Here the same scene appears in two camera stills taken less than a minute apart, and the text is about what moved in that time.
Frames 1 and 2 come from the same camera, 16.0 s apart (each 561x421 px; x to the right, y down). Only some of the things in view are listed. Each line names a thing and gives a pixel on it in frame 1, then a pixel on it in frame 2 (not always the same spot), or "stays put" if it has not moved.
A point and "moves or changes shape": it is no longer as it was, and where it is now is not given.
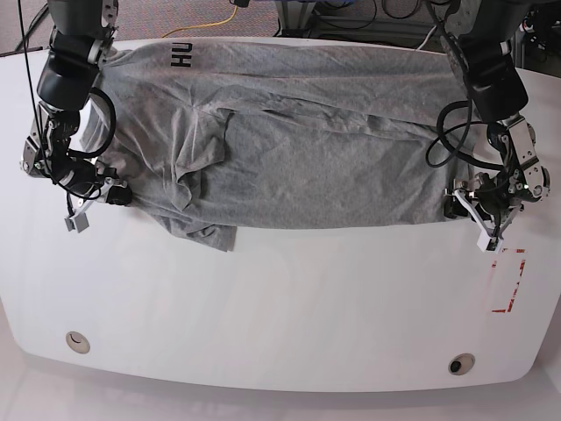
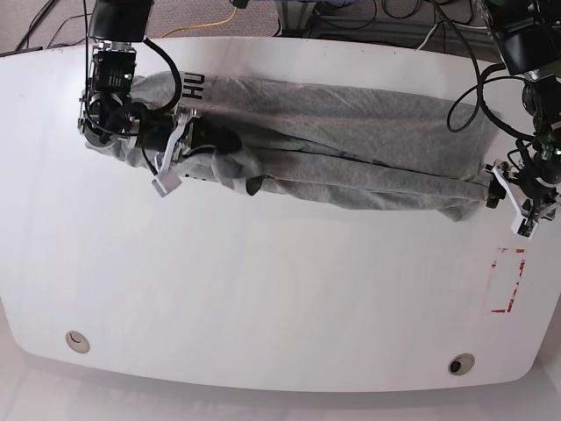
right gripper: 493,200 to 529,208
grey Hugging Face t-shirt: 212,138 moves or changes shape
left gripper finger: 117,195 to 207,133
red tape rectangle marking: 493,265 stays put
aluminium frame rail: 300,18 stays put
